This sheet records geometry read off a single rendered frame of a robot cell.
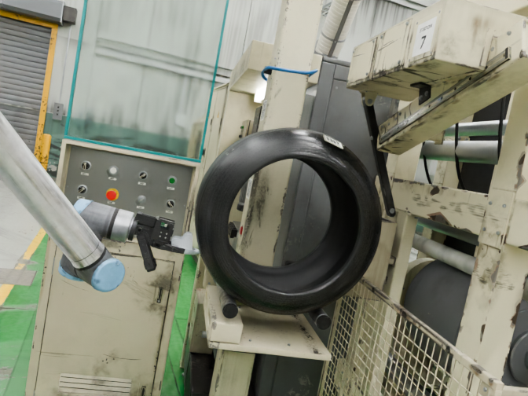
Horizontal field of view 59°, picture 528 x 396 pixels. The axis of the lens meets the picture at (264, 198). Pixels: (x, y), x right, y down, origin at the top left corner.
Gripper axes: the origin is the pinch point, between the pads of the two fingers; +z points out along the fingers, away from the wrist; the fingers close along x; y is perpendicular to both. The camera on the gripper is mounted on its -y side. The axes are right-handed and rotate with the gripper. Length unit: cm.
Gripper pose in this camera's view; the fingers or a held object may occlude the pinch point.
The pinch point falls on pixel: (196, 253)
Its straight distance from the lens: 142.3
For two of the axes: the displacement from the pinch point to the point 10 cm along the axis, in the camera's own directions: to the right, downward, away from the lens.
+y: 3.0, -9.5, -0.6
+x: -1.7, -1.2, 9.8
